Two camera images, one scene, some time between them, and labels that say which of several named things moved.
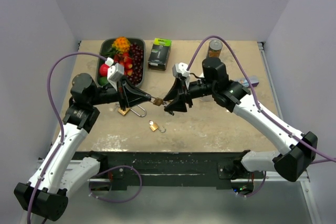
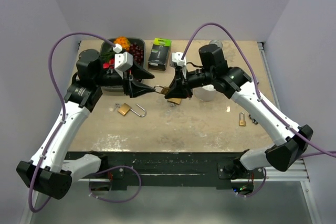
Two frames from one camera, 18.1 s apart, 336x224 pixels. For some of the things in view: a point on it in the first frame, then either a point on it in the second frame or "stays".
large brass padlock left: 124,113 stays
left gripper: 130,101 to 132,85
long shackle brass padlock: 157,100 to 242,121
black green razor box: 159,54 stays
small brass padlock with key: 154,127 to 164,90
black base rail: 164,168 stays
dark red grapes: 136,51 stays
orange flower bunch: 121,44 stays
